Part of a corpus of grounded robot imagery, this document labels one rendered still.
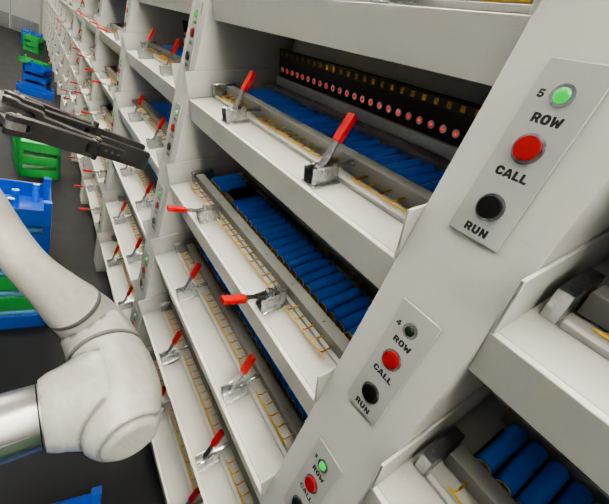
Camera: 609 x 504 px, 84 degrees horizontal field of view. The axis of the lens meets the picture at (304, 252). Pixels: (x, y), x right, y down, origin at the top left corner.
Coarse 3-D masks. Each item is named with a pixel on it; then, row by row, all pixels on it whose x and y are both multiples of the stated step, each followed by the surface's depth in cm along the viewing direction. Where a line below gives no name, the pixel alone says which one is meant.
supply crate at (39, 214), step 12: (0, 180) 106; (12, 180) 108; (48, 180) 111; (24, 192) 111; (48, 192) 113; (24, 204) 107; (36, 204) 110; (48, 204) 99; (24, 216) 98; (36, 216) 99; (48, 216) 101
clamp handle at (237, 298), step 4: (268, 292) 47; (224, 296) 44; (228, 296) 44; (232, 296) 45; (236, 296) 45; (240, 296) 45; (244, 296) 46; (248, 296) 46; (252, 296) 47; (256, 296) 47; (260, 296) 47; (264, 296) 48; (268, 296) 48; (220, 300) 44; (224, 300) 43; (228, 300) 44; (232, 300) 44; (236, 300) 44; (240, 300) 45; (244, 300) 45; (248, 300) 46; (252, 300) 46; (256, 300) 47; (224, 304) 44; (228, 304) 44; (232, 304) 44
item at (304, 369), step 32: (192, 160) 77; (224, 160) 81; (192, 192) 75; (224, 192) 76; (256, 192) 77; (192, 224) 68; (224, 224) 66; (224, 256) 58; (256, 288) 52; (256, 320) 48; (288, 320) 47; (288, 352) 43; (288, 384) 44; (320, 384) 36
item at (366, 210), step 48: (192, 96) 70; (240, 96) 57; (288, 96) 68; (336, 96) 60; (384, 96) 51; (432, 96) 44; (240, 144) 53; (288, 144) 50; (336, 144) 39; (384, 144) 48; (432, 144) 46; (288, 192) 44; (336, 192) 40; (384, 192) 38; (432, 192) 36; (336, 240) 37; (384, 240) 32
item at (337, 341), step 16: (208, 192) 72; (224, 208) 66; (240, 224) 62; (240, 240) 60; (256, 240) 58; (272, 256) 55; (272, 272) 53; (288, 272) 52; (304, 304) 47; (320, 320) 44; (320, 336) 44; (336, 336) 43; (320, 352) 42; (336, 352) 42
